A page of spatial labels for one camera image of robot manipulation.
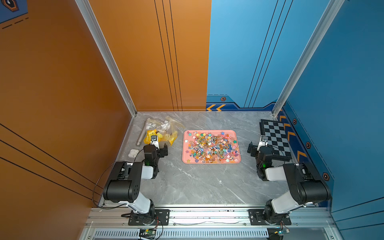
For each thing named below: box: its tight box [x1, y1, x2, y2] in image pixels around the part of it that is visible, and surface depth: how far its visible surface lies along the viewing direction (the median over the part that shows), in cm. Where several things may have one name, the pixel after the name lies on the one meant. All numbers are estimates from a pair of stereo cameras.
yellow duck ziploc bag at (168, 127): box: [147, 115, 185, 146], surface depth 108 cm
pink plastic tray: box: [182, 129, 241, 164], surface depth 98 cm
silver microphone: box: [135, 119, 148, 147], surface depth 105 cm
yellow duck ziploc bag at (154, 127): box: [144, 118, 164, 145], surface depth 102 cm
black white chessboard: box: [259, 119, 293, 162], surface depth 102 cm
